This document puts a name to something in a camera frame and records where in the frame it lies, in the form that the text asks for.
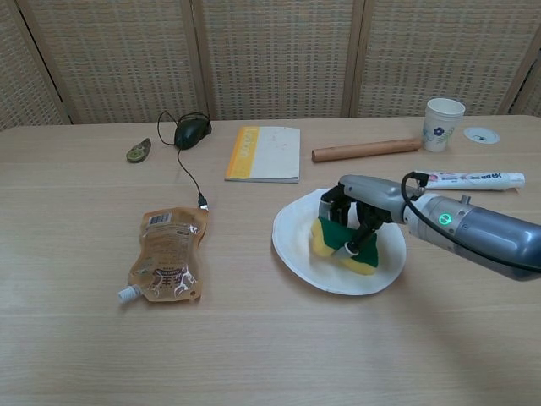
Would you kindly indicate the yellow white notebook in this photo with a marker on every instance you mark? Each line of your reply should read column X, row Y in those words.
column 270, row 154

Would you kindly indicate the wooden rolling pin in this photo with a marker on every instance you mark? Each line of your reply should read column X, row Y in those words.
column 365, row 149

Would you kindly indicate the green correction tape dispenser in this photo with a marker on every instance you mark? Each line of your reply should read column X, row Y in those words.
column 137, row 150

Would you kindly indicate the white round table grommet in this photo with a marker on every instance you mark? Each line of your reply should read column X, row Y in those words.
column 481, row 135

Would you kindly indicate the black computer mouse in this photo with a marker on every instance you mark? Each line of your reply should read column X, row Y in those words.
column 189, row 133

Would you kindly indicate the floral paper cup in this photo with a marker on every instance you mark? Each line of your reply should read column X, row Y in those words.
column 440, row 124

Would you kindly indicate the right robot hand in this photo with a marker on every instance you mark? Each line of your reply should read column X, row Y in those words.
column 372, row 196

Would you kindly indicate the white toothpaste tube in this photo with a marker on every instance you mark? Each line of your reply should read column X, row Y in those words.
column 473, row 180

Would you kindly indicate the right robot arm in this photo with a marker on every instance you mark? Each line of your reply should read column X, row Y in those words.
column 482, row 230

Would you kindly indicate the brown spouted refill pouch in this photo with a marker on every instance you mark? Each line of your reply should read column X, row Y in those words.
column 169, row 254

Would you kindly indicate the white round plate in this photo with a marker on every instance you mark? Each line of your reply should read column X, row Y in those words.
column 296, row 237

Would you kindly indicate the woven folding screen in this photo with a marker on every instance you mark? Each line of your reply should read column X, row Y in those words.
column 270, row 55

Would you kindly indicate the yellow green sponge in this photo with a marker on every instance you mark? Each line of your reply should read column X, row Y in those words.
column 338, row 241

